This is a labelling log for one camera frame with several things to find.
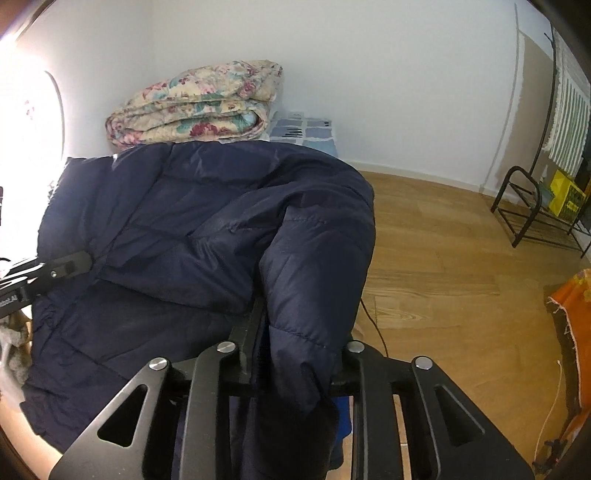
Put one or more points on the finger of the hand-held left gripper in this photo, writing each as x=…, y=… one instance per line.
x=69, y=266

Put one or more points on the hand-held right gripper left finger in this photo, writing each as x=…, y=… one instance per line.
x=247, y=342

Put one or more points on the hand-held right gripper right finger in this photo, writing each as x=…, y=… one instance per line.
x=369, y=378

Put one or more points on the navy quilted down jacket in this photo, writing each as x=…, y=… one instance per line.
x=184, y=221

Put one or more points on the black clothes rack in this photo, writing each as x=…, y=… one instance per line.
x=526, y=218

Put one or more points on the grey white fleece cloth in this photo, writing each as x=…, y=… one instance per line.
x=11, y=342

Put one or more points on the folded floral quilt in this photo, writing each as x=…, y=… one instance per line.
x=194, y=101

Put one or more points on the blue patchwork cloth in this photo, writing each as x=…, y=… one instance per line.
x=314, y=134

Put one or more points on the orange covered sofa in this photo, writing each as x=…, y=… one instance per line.
x=575, y=295

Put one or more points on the yellow box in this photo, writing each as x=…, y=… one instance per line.
x=565, y=194

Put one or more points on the green white striped cloth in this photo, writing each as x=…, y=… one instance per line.
x=570, y=120

